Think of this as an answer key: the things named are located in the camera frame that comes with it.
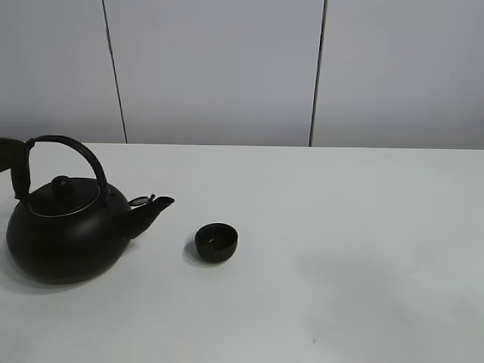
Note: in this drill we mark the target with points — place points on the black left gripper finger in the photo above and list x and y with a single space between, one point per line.
13 154

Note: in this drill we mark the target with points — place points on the black round teapot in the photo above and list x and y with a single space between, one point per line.
74 229

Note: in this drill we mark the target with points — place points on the small black teacup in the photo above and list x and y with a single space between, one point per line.
216 242

